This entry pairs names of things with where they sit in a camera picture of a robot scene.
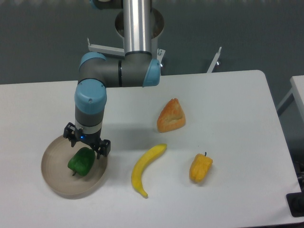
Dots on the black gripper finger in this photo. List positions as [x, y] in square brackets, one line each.
[102, 147]
[69, 133]

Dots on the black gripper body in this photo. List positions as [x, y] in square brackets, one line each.
[90, 139]

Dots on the green bell pepper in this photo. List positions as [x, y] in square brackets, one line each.
[82, 162]

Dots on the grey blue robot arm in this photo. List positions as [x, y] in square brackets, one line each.
[96, 74]

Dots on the beige round plate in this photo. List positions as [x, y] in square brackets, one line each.
[62, 180]

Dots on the yellow orange bell pepper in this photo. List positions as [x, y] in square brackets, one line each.
[200, 167]

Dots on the yellow banana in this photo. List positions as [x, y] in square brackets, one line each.
[145, 160]

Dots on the triangular golden pastry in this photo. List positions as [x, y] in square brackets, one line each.
[172, 117]

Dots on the black device at edge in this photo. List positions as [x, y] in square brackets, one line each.
[296, 204]

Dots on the white side table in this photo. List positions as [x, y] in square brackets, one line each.
[296, 93]

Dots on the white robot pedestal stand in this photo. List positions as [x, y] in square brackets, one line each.
[157, 25]

